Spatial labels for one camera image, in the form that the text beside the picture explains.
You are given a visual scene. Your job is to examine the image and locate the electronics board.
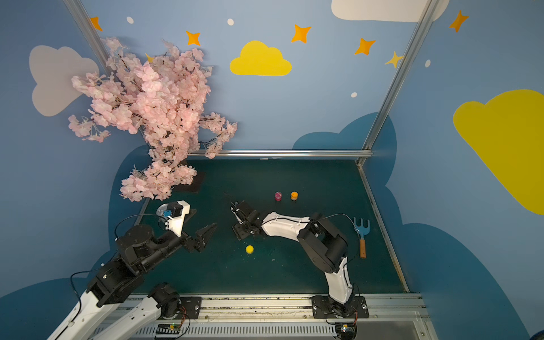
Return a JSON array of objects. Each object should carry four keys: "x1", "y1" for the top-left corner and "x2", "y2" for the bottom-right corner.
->
[
  {"x1": 153, "y1": 324, "x2": 183, "y2": 339},
  {"x1": 334, "y1": 323, "x2": 357, "y2": 340}
]

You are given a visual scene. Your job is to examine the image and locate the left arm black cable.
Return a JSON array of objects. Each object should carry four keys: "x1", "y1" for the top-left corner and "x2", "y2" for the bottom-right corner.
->
[{"x1": 52, "y1": 212, "x2": 171, "y2": 340}]

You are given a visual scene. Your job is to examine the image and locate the silver metal can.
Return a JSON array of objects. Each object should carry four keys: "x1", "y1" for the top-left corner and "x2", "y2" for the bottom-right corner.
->
[{"x1": 156, "y1": 203, "x2": 171, "y2": 218}]

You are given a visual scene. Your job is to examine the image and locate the left electronics board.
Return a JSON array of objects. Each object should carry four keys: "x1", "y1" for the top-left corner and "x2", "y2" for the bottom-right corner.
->
[{"x1": 153, "y1": 324, "x2": 183, "y2": 339}]

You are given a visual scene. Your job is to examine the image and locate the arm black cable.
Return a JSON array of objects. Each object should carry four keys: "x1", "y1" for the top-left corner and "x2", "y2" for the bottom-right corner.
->
[
  {"x1": 52, "y1": 212, "x2": 171, "y2": 340},
  {"x1": 224, "y1": 190, "x2": 362, "y2": 307}
]

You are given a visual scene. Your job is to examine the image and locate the aluminium frame post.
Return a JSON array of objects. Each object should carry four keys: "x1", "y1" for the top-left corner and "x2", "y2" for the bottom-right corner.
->
[
  {"x1": 356, "y1": 0, "x2": 441, "y2": 170},
  {"x1": 63, "y1": 0, "x2": 111, "y2": 73}
]

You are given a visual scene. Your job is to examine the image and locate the horizontal aluminium frame bar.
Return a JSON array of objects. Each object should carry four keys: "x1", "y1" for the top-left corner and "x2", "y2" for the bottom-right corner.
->
[{"x1": 186, "y1": 148, "x2": 374, "y2": 160}]

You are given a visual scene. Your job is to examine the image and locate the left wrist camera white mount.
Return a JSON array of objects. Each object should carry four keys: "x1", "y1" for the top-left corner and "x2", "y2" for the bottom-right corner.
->
[{"x1": 163, "y1": 201, "x2": 191, "y2": 237}]

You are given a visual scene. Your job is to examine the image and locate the blue garden fork wooden handle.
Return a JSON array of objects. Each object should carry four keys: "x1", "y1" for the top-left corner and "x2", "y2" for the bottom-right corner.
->
[{"x1": 353, "y1": 218, "x2": 371, "y2": 259}]

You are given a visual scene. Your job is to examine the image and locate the right aluminium frame post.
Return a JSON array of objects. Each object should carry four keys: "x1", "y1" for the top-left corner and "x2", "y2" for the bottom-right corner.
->
[{"x1": 356, "y1": 0, "x2": 441, "y2": 170}]

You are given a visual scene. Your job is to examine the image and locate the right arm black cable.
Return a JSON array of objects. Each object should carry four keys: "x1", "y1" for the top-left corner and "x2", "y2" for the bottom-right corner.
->
[{"x1": 224, "y1": 190, "x2": 362, "y2": 307}]

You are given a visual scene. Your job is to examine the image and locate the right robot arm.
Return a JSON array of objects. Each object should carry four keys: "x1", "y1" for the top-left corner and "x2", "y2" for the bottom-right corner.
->
[{"x1": 230, "y1": 201, "x2": 354, "y2": 306}]

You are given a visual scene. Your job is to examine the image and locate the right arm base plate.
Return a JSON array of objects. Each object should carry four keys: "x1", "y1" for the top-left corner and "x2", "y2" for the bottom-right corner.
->
[{"x1": 310, "y1": 294, "x2": 369, "y2": 319}]

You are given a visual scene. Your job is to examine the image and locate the pink cherry blossom tree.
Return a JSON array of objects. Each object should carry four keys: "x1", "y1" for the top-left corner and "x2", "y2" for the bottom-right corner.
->
[{"x1": 68, "y1": 38, "x2": 237, "y2": 202}]

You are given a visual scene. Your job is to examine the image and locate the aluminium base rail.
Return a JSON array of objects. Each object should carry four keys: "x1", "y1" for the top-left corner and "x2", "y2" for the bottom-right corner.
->
[{"x1": 67, "y1": 292, "x2": 439, "y2": 340}]

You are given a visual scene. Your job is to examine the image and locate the left aluminium frame post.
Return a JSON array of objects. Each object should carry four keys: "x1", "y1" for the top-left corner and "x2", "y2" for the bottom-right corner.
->
[{"x1": 63, "y1": 0, "x2": 111, "y2": 73}]

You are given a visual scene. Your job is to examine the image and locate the right electronics board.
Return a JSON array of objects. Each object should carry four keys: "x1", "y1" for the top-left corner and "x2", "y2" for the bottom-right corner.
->
[{"x1": 334, "y1": 323, "x2": 357, "y2": 340}]

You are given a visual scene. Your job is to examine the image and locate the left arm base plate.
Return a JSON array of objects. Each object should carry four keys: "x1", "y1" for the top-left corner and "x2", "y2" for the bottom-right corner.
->
[{"x1": 161, "y1": 296, "x2": 203, "y2": 320}]

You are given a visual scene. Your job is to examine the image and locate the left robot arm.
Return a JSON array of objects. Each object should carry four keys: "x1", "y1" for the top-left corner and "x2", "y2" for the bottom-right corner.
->
[{"x1": 50, "y1": 201, "x2": 218, "y2": 339}]

